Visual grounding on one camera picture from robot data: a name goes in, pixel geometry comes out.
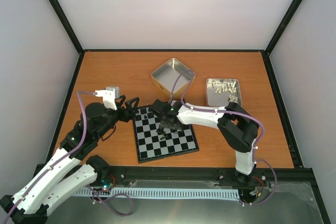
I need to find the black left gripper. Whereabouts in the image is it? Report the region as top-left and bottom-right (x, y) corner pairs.
(96, 94), (140, 138)

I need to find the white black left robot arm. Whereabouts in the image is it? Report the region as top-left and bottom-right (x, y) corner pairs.
(1, 96), (140, 223)

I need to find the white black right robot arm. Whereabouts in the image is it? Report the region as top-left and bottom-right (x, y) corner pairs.
(149, 99), (265, 176)

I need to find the black chess pieces pile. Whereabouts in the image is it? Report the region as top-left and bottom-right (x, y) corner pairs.
(156, 127), (167, 140)

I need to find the black white chess board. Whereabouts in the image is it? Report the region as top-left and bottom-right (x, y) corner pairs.
(132, 105), (199, 164)

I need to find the white chess pieces pile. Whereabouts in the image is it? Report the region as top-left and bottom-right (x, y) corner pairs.
(214, 81), (239, 103)

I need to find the gold square tin box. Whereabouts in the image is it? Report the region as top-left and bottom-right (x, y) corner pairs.
(151, 58), (193, 100)

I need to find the white patterned tin lid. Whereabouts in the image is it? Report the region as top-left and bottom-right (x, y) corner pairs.
(206, 78), (242, 107)

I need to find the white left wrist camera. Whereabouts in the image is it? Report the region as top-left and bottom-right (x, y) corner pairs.
(94, 86), (120, 111)

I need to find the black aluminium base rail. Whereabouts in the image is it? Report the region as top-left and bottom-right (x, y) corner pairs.
(34, 163), (314, 189)

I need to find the light blue cable duct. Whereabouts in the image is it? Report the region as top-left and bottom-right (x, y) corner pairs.
(70, 187), (240, 200)

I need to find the black front left frame post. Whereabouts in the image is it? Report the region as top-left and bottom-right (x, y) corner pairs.
(33, 0), (85, 54)

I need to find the black enclosure frame post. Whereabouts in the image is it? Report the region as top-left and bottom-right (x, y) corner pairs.
(265, 0), (321, 54)

